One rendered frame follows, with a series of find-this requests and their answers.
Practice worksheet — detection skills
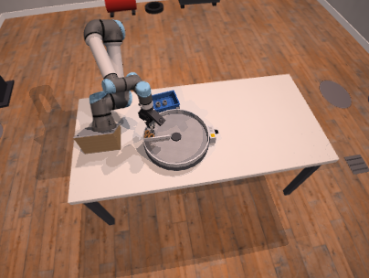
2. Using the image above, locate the blue crate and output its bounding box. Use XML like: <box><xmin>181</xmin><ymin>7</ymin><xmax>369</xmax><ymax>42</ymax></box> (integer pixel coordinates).
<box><xmin>152</xmin><ymin>90</ymin><xmax>180</xmax><ymax>113</ymax></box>

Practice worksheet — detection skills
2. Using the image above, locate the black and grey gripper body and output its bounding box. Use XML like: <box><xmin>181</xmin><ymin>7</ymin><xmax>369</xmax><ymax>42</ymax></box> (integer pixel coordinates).
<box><xmin>138</xmin><ymin>107</ymin><xmax>153</xmax><ymax>123</ymax></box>

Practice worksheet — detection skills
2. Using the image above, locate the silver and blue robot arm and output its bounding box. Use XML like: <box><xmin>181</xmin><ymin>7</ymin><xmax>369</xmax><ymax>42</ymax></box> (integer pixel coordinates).
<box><xmin>83</xmin><ymin>19</ymin><xmax>153</xmax><ymax>132</ymax></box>

